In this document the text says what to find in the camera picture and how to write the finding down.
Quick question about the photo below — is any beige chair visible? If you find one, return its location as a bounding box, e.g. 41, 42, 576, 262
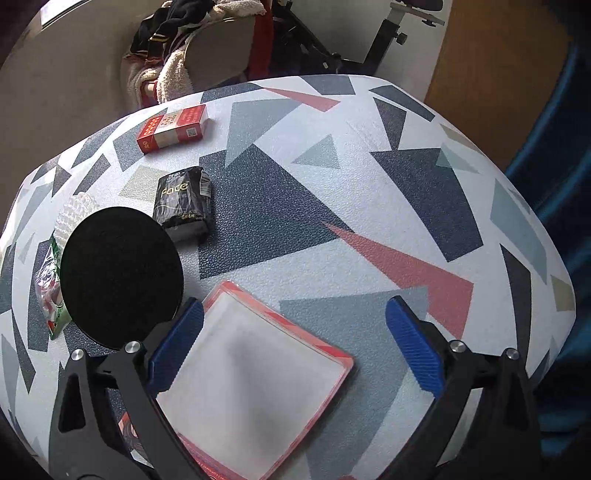
121, 8, 274, 110

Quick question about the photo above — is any wooden door panel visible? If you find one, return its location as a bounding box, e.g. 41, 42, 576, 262
426, 1, 570, 169

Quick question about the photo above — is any clear red-edged plastic package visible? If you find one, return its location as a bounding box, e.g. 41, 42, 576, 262
154, 281, 353, 479

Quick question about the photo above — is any geometric patterned table cover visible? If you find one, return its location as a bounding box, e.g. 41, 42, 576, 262
1, 75, 576, 479

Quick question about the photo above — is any blue curtain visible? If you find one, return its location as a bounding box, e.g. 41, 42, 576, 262
506, 44, 590, 479

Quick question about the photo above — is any green white candy wrapper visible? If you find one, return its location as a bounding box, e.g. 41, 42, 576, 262
34, 236, 71, 340

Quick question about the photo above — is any black exercise bike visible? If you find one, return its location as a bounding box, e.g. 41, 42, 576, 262
271, 1, 450, 81

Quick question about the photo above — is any white foam fruit net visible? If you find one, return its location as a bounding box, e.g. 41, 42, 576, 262
53, 192, 102, 249

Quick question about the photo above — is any red cigarette box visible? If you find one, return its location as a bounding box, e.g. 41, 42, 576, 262
136, 104, 208, 154

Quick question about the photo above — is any black Face tissue pack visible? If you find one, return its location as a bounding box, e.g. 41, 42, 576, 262
152, 166, 212, 242

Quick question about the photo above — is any black round tin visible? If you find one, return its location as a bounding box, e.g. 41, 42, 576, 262
60, 207, 184, 350

